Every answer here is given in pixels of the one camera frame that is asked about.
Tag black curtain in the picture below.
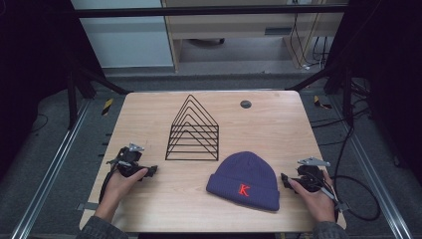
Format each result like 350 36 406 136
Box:
327 0 422 187
0 0 106 180

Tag black metal stand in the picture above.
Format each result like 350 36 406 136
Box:
284 65 355 127
65 59 131 131

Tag black floor cables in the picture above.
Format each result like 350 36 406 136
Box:
310 78 374 147

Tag person's right hand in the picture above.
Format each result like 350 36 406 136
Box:
287 169 336 224

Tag white cabinet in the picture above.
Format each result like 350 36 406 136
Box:
71 0 175 70

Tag yellow black striped tape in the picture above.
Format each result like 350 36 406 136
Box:
101 97 114 117
313 95 333 111

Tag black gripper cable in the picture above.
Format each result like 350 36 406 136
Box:
98 161 119 205
329 122 382 222

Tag black wire file rack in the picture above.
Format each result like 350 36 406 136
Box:
164 94 220 162

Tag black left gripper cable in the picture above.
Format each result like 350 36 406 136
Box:
98 161 119 205

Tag thin black floor cable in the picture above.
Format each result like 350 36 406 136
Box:
30 113 50 134

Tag aluminium floor rail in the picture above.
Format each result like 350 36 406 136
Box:
9 99 92 239
329 96 415 239

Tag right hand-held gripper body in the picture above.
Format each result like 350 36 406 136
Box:
288 156 332 194

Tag cables under desk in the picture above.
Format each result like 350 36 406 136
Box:
289 12 330 71

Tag person's left hand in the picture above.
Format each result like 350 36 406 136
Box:
98 167 149 213

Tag purple knit beanie hat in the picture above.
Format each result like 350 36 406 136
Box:
205 150 281 212

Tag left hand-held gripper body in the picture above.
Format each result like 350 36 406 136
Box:
105 142 151 179

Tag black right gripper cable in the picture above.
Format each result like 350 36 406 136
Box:
329 122 382 222

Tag black horizontal frame bar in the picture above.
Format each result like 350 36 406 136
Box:
73 3 350 19

